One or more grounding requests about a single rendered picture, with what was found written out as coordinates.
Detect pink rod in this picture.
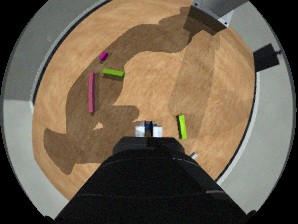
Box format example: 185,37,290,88
89,72,95,112

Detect lime green rod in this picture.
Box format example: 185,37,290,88
177,115,187,140
102,69,125,78

